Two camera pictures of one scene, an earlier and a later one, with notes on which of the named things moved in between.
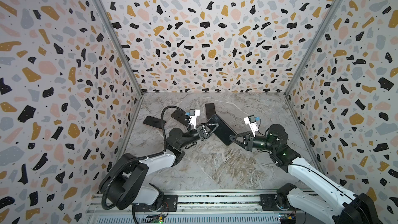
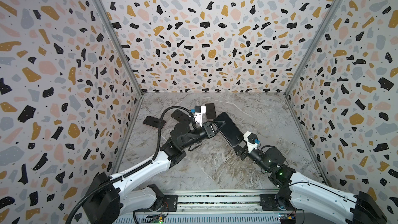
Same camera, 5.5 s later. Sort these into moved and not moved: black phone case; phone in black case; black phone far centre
Moved: black phone case
Not moved: black phone far centre; phone in black case
